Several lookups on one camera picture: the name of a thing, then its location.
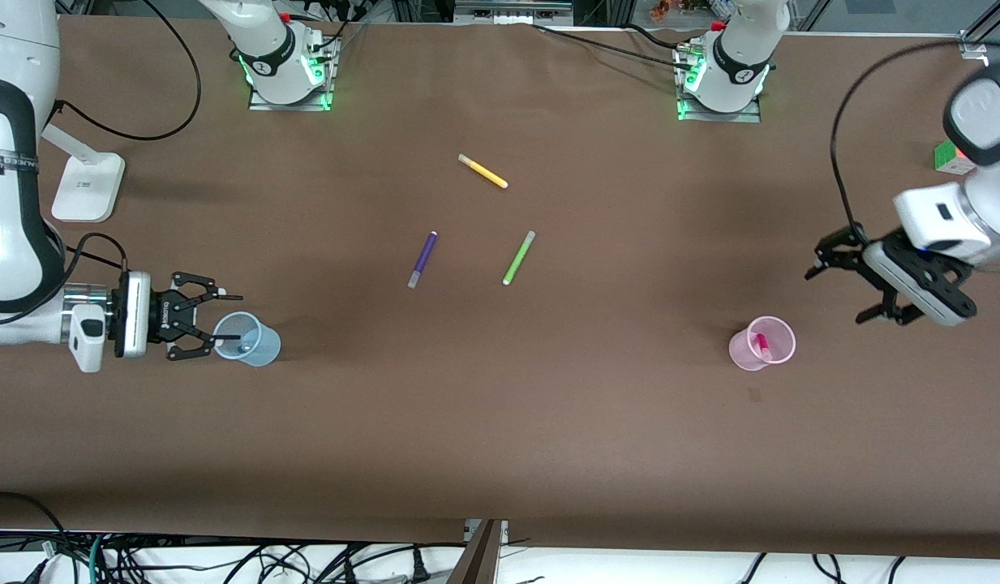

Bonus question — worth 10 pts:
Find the blue plastic cup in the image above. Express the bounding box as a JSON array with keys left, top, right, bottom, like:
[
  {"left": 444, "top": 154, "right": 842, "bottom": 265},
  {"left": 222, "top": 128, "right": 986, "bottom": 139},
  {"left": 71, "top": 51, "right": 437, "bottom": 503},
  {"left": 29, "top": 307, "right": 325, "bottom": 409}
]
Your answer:
[{"left": 212, "top": 310, "right": 282, "bottom": 367}]

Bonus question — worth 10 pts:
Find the pink plastic cup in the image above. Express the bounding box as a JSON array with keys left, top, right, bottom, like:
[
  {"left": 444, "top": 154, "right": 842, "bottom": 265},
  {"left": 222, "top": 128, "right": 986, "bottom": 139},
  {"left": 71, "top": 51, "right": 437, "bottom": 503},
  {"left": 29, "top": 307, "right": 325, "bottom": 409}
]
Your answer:
[{"left": 728, "top": 316, "right": 797, "bottom": 372}]

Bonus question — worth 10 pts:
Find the colourful puzzle cube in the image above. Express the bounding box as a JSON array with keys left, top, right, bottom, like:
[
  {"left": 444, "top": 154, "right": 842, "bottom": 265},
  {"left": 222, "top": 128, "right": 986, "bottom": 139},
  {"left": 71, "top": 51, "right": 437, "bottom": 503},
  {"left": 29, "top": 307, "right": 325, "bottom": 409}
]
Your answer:
[{"left": 933, "top": 139, "right": 978, "bottom": 176}]

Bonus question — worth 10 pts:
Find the purple marker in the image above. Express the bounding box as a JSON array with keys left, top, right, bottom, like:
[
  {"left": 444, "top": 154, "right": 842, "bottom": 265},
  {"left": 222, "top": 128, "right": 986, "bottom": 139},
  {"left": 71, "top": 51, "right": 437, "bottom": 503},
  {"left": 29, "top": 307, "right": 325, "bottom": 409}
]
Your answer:
[{"left": 407, "top": 230, "right": 439, "bottom": 290}]

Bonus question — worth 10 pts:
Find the yellow marker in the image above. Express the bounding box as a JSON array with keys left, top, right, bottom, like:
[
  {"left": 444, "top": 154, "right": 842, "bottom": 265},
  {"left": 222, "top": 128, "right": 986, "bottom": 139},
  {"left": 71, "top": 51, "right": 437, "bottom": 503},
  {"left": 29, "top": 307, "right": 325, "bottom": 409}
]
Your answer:
[{"left": 457, "top": 152, "right": 509, "bottom": 191}]

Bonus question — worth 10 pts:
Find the green marker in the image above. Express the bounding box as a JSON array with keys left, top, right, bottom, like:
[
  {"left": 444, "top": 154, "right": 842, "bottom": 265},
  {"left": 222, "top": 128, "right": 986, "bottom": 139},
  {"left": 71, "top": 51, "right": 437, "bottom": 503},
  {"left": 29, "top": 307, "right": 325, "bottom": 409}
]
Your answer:
[{"left": 502, "top": 230, "right": 537, "bottom": 287}]

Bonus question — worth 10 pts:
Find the metal table leg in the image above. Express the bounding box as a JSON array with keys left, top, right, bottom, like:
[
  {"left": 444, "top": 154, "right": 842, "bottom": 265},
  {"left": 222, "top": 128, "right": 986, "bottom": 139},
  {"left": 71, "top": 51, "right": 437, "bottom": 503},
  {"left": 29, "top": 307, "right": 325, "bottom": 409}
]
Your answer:
[{"left": 447, "top": 519, "right": 509, "bottom": 584}]

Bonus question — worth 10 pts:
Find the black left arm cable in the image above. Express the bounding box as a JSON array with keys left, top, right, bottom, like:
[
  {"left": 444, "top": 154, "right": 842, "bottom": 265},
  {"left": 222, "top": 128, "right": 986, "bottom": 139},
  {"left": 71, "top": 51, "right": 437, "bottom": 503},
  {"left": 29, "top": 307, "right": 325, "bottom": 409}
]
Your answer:
[{"left": 830, "top": 38, "right": 989, "bottom": 246}]

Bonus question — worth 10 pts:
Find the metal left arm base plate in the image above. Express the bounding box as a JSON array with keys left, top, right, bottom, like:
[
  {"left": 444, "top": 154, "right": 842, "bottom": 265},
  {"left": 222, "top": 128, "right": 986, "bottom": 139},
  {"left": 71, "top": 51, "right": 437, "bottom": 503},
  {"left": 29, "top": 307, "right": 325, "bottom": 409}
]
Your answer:
[{"left": 675, "top": 42, "right": 763, "bottom": 125}]

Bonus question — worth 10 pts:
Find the black cable across table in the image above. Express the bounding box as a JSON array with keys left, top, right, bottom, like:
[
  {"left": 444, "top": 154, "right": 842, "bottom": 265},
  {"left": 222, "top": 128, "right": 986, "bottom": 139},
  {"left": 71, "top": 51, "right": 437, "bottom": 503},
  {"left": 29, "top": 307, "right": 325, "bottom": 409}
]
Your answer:
[{"left": 530, "top": 22, "right": 705, "bottom": 72}]

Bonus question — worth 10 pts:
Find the aluminium frame rail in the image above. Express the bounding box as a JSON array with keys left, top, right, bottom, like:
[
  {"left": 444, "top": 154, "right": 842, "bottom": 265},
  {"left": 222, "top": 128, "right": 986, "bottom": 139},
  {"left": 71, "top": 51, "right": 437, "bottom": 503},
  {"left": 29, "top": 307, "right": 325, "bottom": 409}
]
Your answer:
[{"left": 453, "top": 0, "right": 575, "bottom": 26}]

